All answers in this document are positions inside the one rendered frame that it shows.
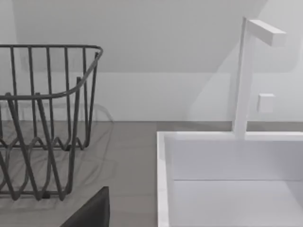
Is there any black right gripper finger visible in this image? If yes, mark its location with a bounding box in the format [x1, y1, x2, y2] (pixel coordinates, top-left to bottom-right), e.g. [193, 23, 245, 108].
[59, 186, 110, 227]

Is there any white sink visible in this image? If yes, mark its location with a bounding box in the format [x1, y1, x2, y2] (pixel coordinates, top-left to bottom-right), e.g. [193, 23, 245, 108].
[156, 131, 303, 227]

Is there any tall white tap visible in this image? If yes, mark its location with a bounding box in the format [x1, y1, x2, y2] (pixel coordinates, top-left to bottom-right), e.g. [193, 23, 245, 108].
[232, 16, 287, 141]

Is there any dark grey wire basket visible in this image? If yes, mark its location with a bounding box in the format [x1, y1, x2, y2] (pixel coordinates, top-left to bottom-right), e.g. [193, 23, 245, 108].
[0, 44, 104, 202]

